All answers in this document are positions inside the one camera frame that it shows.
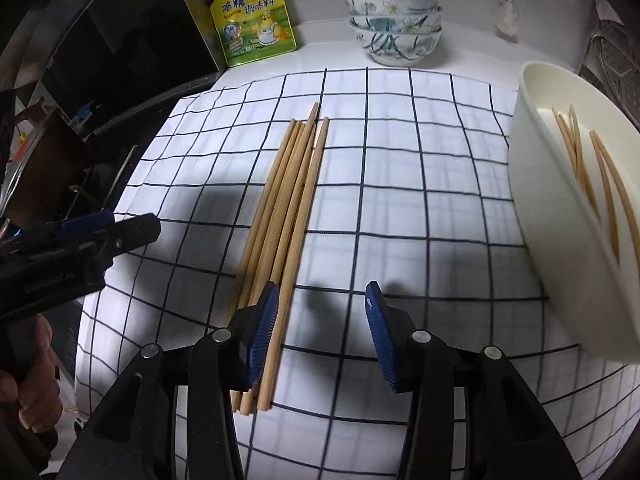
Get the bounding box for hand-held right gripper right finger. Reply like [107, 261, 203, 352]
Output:
[364, 280, 583, 480]

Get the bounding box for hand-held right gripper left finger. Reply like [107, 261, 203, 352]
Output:
[57, 280, 281, 480]

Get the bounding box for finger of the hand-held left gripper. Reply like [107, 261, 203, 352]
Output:
[97, 213, 162, 261]
[30, 209, 116, 242]

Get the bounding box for bundle of wooden chopsticks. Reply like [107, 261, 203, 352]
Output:
[230, 102, 331, 415]

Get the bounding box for white plastic tub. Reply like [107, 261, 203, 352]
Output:
[507, 61, 640, 366]

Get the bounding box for straight wooden chopstick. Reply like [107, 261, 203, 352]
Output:
[552, 107, 586, 181]
[569, 104, 591, 183]
[559, 114, 601, 217]

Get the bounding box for curved wooden chopstick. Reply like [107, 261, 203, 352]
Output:
[597, 137, 640, 248]
[590, 131, 622, 263]

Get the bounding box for person's left hand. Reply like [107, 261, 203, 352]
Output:
[0, 316, 65, 433]

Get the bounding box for white black checkered cloth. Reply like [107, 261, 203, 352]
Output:
[75, 67, 640, 480]

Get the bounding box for black induction cooker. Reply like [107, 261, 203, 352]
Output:
[0, 0, 227, 136]

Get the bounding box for yellow green seasoning pouch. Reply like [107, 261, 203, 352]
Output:
[209, 0, 299, 68]

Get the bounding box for blue floral ceramic bowl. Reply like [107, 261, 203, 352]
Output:
[350, 25, 443, 67]
[344, 0, 440, 17]
[348, 7, 444, 32]

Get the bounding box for metal dish rack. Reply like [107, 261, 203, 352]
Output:
[580, 10, 640, 128]

